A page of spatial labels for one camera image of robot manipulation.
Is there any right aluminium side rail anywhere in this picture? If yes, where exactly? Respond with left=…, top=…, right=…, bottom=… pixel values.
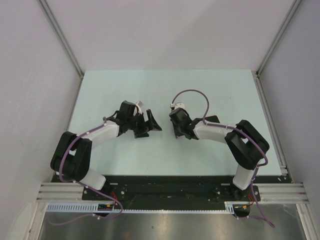
left=251, top=71, right=290, bottom=176

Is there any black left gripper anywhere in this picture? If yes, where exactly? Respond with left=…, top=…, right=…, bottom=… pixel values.
left=127, top=109, right=161, bottom=139

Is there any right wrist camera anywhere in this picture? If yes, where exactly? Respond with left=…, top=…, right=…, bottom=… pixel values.
left=170, top=102, right=186, bottom=111

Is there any aluminium corner post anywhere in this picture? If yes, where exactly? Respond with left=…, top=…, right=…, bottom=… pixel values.
left=255, top=0, right=304, bottom=78
left=36, top=0, right=84, bottom=80

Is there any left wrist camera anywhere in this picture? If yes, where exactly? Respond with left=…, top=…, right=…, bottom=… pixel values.
left=133, top=101, right=143, bottom=116

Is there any white slotted cable duct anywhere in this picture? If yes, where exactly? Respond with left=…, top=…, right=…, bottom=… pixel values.
left=46, top=202, right=251, bottom=214

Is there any purple cable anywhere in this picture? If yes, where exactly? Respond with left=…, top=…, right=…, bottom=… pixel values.
left=169, top=89, right=276, bottom=228
left=46, top=117, right=125, bottom=225

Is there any left aluminium corner post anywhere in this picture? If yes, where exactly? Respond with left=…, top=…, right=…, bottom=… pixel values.
left=36, top=0, right=84, bottom=80

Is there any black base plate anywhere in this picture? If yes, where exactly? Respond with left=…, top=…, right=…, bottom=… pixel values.
left=51, top=173, right=292, bottom=203

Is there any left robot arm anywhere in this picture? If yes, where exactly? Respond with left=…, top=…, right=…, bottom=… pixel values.
left=50, top=100, right=162, bottom=200

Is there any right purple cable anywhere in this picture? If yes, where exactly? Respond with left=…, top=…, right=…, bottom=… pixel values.
left=169, top=89, right=276, bottom=228

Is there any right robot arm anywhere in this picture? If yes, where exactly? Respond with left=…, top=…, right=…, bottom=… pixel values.
left=169, top=105, right=270, bottom=201

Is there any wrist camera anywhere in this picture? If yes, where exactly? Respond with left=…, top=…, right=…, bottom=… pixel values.
left=170, top=102, right=186, bottom=111
left=133, top=101, right=143, bottom=116

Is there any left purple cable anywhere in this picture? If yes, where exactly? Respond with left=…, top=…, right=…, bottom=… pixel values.
left=46, top=117, right=125, bottom=225

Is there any aluminium front rail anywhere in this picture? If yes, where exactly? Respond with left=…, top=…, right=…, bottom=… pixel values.
left=36, top=182, right=309, bottom=204

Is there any right aluminium corner post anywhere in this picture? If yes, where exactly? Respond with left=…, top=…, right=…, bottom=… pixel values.
left=255, top=0, right=304, bottom=78

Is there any clear phone case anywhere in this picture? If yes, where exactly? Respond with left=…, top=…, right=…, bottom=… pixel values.
left=194, top=115, right=220, bottom=124

